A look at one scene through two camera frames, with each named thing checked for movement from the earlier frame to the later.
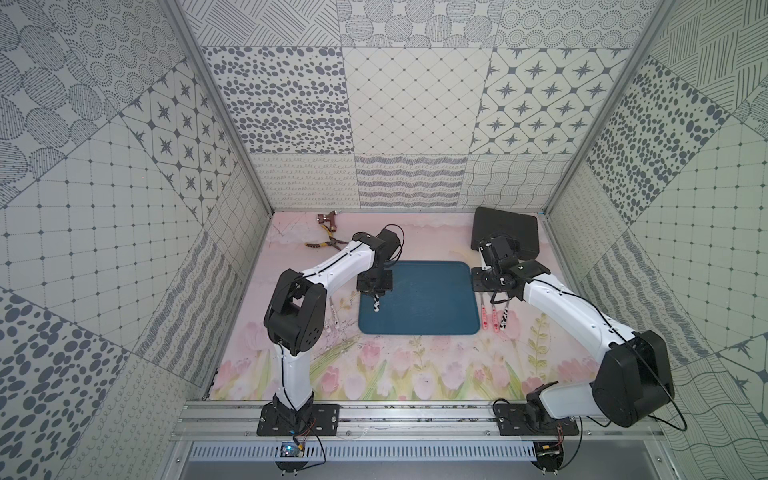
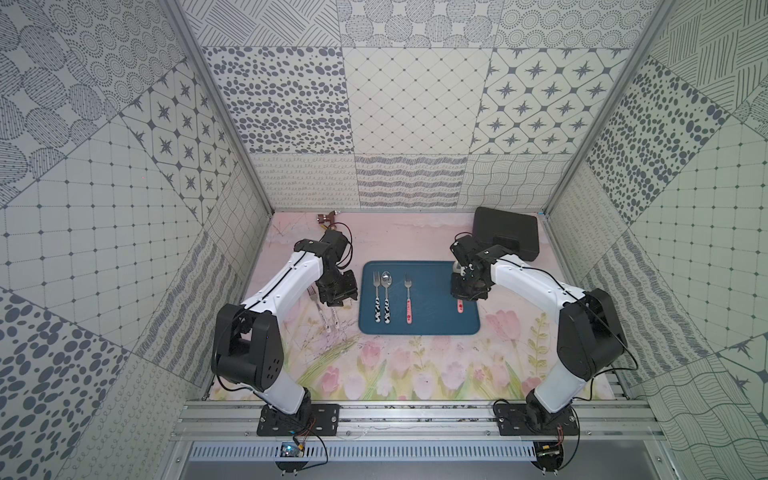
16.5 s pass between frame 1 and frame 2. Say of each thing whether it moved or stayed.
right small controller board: stayed
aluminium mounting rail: stayed
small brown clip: stayed
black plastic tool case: stayed
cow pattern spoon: moved
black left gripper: moved
